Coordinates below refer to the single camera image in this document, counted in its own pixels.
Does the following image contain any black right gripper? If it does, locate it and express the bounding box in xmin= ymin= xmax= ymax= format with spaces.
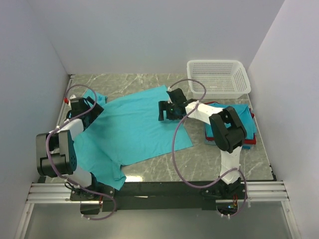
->
xmin=159 ymin=101 xmax=184 ymax=121

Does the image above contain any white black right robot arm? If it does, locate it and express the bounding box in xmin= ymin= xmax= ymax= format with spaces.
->
xmin=159 ymin=100 xmax=247 ymax=199

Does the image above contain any light blue cotton t-shirt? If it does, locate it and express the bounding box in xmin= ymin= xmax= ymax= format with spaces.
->
xmin=74 ymin=86 xmax=193 ymax=190

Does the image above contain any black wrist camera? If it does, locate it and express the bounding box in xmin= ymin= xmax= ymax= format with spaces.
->
xmin=167 ymin=88 xmax=187 ymax=105
xmin=69 ymin=98 xmax=87 ymax=111

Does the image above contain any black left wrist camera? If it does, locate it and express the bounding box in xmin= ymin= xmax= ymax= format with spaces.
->
xmin=69 ymin=98 xmax=87 ymax=111

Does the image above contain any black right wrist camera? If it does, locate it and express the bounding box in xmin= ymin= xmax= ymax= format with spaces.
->
xmin=167 ymin=88 xmax=187 ymax=105

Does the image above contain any black base beam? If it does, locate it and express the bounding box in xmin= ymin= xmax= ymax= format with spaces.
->
xmin=70 ymin=179 xmax=246 ymax=215

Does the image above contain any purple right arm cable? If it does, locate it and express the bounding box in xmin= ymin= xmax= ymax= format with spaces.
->
xmin=167 ymin=79 xmax=250 ymax=220

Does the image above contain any white plastic perforated basket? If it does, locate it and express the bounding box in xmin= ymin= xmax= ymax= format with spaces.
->
xmin=186 ymin=60 xmax=251 ymax=99

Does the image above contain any folded red t-shirt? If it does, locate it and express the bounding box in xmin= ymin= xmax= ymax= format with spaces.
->
xmin=204 ymin=104 xmax=257 ymax=149

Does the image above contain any aluminium frame rail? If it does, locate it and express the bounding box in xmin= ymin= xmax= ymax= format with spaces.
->
xmin=26 ymin=181 xmax=290 ymax=204

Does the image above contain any folded teal mesh t-shirt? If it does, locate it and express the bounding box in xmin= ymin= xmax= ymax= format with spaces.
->
xmin=206 ymin=102 xmax=257 ymax=142

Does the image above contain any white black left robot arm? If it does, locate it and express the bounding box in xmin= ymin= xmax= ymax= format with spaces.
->
xmin=36 ymin=97 xmax=104 ymax=200

